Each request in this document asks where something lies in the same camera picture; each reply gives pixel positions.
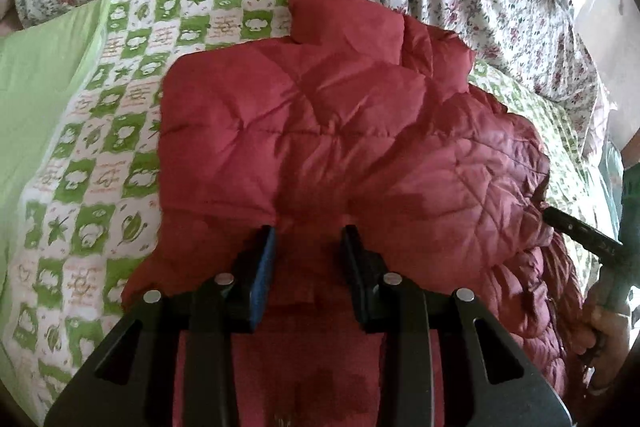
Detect red quilted puffer jacket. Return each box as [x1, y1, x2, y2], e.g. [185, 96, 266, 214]
[122, 0, 582, 426]

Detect person's right hand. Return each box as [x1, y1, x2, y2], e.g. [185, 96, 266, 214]
[570, 282, 631, 395]

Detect green white patterned blanket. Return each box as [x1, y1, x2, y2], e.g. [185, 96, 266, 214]
[0, 0, 618, 425]

